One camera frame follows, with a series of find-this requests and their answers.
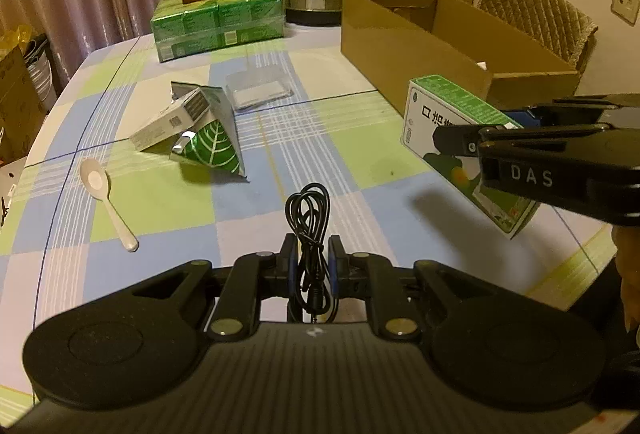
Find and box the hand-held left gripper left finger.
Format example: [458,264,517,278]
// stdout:
[127,231,301,342]

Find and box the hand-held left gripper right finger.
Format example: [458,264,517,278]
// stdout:
[326,233,503,342]

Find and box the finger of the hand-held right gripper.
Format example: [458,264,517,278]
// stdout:
[517,95,626,125]
[431,123,612,161]

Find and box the green medicine box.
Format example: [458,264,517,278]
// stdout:
[400,74,543,240]

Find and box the black cable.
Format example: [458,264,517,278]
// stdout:
[285,183,337,322]

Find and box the brown cardboard box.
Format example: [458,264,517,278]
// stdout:
[340,0,581,117]

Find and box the silver foil bag green leaf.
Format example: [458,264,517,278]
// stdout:
[169,81,249,181]

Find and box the clear plastic case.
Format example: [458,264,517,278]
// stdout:
[223,72,292,111]

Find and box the person's right hand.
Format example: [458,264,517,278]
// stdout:
[612,224,640,332]

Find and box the checked tablecloth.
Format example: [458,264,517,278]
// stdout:
[0,22,618,420]

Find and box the quilted beige chair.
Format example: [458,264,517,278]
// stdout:
[477,0,598,70]

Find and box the small white carton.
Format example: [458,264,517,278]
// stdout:
[129,88,211,151]

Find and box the white plastic spoon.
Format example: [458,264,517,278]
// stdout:
[79,159,140,252]

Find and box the green wrapped box pack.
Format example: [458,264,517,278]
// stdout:
[150,0,287,64]

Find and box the beige printed cloth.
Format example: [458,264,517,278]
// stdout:
[0,154,28,235]

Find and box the open cardboard carton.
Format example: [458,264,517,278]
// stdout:
[0,45,48,165]

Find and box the yellow plastic bag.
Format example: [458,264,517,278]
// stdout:
[0,27,33,60]

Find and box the beige wall socket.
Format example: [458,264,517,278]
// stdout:
[612,0,640,25]

